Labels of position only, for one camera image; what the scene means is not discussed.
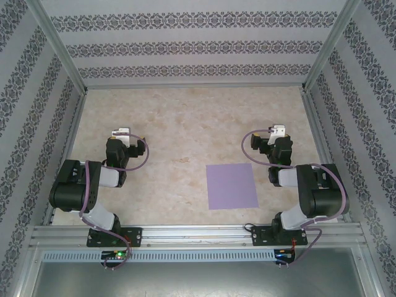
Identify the purple paper sheet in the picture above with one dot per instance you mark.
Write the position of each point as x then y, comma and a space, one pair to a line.
232, 187

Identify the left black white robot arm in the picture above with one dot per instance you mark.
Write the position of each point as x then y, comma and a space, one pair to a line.
66, 191

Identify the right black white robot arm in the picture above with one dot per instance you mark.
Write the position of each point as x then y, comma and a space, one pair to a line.
325, 198

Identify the controller board green light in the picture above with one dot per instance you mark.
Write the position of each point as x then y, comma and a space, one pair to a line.
119, 255

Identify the controller board blue light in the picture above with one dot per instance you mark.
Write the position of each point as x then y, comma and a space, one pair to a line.
283, 255

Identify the grey metal panel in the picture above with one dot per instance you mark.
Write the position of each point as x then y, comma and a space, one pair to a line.
198, 281

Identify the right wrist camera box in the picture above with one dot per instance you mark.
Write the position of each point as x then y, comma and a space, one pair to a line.
278, 129

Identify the aluminium side rail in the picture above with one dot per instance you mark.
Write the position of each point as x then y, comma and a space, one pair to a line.
70, 148
319, 139

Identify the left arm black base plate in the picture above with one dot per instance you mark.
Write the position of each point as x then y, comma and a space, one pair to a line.
136, 236

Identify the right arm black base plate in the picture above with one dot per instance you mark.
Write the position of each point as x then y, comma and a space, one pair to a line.
260, 236

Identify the aluminium frame post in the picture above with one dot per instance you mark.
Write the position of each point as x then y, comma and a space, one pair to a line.
60, 46
329, 46

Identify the aluminium mounting rail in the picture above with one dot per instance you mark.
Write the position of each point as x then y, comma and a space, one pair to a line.
198, 235

